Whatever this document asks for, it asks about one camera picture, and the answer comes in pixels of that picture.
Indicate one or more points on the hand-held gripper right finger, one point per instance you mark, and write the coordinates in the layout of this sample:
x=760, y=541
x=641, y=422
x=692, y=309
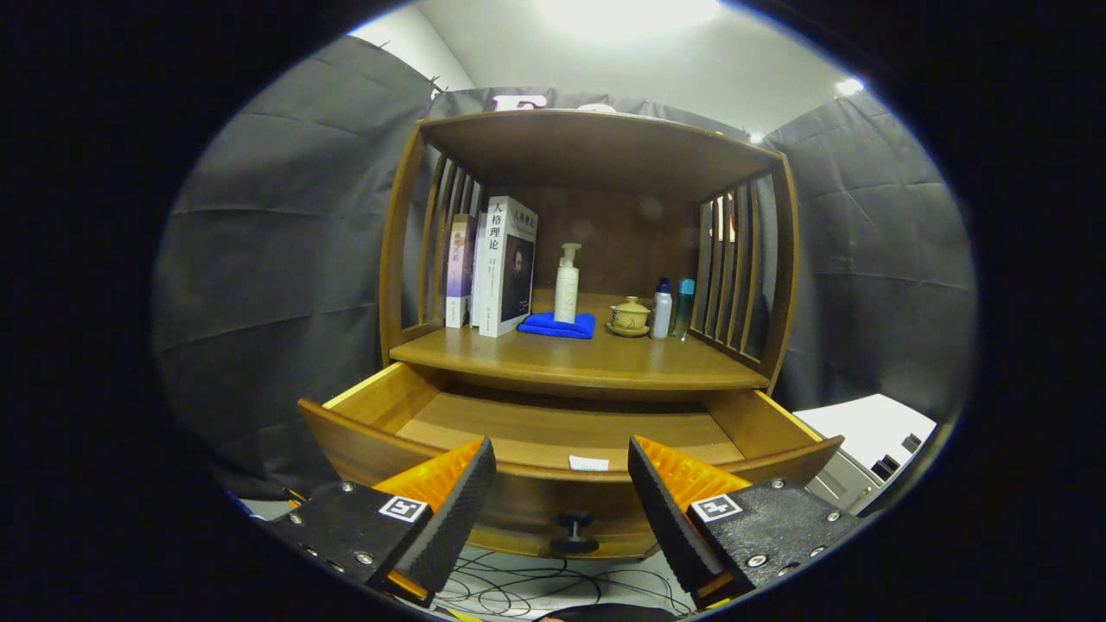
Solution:
x=661, y=510

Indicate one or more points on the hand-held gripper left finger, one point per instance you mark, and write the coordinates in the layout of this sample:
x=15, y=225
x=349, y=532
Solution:
x=462, y=501

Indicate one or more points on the wooden drawer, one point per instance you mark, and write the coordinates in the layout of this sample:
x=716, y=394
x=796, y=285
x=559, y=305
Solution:
x=536, y=432

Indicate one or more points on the wooden countertop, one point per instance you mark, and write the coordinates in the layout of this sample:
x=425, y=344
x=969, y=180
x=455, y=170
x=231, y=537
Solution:
x=562, y=354

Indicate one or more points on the wooden cabinet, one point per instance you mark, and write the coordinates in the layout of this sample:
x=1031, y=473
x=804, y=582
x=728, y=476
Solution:
x=596, y=155

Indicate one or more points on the yellow lidded teacup with saucer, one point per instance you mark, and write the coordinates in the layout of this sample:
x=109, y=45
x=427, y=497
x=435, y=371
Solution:
x=629, y=315

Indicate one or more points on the white bottle with blue cap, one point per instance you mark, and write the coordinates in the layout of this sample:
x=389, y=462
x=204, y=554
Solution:
x=662, y=311

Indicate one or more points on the blue folded cloth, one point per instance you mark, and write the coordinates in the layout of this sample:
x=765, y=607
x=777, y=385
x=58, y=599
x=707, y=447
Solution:
x=557, y=326

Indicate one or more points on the teal bottle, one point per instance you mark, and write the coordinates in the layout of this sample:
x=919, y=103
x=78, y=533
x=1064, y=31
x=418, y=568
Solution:
x=683, y=298

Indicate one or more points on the white grey appliance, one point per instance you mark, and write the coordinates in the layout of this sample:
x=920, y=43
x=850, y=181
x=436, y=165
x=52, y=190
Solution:
x=864, y=428

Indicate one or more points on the white pump bottle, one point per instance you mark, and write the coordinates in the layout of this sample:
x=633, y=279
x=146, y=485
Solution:
x=566, y=294

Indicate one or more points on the thin purple book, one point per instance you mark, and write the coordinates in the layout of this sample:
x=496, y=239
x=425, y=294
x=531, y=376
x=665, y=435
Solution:
x=459, y=268

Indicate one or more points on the thick white book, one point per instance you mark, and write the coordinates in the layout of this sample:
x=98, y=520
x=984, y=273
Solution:
x=505, y=268

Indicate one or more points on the black backdrop cloth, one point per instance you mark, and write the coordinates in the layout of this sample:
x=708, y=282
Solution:
x=276, y=259

